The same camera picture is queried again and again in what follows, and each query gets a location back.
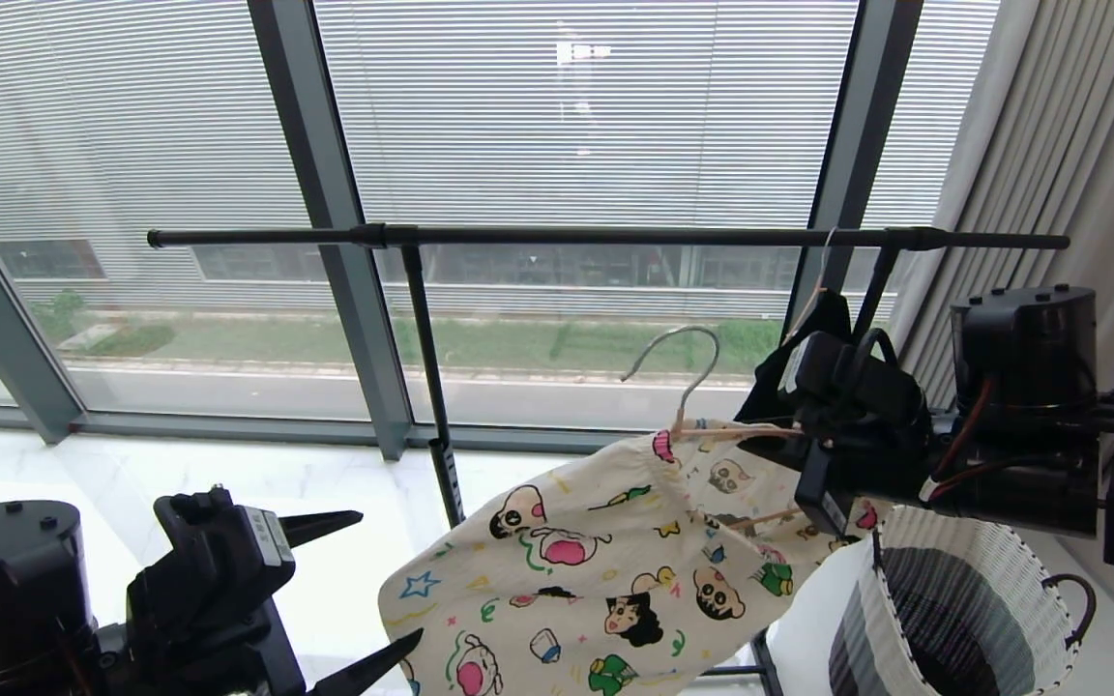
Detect black short-sleeved shirt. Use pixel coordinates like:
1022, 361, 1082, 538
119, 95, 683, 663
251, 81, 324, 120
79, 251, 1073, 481
736, 290, 853, 426

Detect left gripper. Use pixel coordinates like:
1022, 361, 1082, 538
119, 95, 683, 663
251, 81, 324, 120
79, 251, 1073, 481
127, 510, 425, 696

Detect black cable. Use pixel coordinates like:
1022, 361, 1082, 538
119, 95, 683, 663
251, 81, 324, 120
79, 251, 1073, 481
842, 327, 898, 373

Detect black clothes rack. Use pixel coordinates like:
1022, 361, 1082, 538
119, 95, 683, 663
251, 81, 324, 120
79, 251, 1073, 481
146, 224, 1070, 696

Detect white laundry basket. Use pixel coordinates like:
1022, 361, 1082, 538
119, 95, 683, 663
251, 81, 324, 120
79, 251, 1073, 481
828, 505, 1098, 696

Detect beige curtain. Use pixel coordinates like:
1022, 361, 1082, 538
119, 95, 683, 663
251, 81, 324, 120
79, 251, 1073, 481
891, 0, 1114, 417

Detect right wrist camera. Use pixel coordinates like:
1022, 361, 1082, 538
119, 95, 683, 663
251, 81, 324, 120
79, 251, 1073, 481
779, 329, 930, 441

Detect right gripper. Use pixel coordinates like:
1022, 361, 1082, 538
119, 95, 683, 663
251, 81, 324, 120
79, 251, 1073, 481
739, 433, 940, 538

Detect pink clothes hanger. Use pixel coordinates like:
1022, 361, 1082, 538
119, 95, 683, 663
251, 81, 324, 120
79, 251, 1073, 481
621, 326, 809, 537
784, 229, 838, 344

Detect cream printed garment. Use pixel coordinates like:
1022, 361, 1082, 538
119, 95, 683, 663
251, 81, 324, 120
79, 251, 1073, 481
378, 420, 882, 696

